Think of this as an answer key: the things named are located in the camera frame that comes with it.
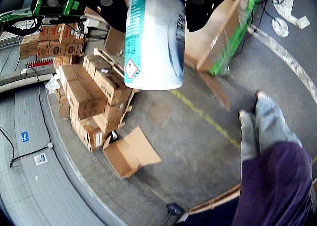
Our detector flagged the small black power brick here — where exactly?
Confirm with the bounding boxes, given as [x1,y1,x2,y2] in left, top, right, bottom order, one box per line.
[165,202,186,216]

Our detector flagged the stack of long cardboard boxes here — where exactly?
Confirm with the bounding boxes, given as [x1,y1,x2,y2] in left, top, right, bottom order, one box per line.
[54,47,141,154]

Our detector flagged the white plastic bag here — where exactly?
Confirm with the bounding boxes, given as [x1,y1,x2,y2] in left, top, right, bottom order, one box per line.
[45,73,62,95]

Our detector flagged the empty open cardboard box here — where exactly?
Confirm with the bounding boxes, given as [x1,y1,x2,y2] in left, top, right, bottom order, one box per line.
[102,125,163,179]

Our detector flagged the beige shoe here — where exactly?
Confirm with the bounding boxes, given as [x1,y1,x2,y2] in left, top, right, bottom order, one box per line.
[256,90,270,101]
[238,109,250,121]

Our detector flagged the person in purple shirt, jeans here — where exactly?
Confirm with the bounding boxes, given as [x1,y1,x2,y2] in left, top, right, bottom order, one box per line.
[231,97,315,226]

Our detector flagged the thin black cable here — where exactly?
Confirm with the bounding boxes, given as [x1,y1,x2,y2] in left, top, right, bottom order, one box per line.
[0,126,54,169]

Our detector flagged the green machine frame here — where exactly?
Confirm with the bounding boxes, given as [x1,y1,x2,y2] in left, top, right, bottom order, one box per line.
[0,0,86,23]

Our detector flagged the stack of printed cardboard boxes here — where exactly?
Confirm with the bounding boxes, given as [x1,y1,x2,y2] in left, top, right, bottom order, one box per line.
[19,22,86,64]

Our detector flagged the white teal spray bottle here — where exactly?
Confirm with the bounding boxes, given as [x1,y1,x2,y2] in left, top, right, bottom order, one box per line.
[123,0,186,91]

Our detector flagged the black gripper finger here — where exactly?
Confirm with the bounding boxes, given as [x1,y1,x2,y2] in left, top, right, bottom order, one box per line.
[32,0,130,34]
[184,0,264,33]

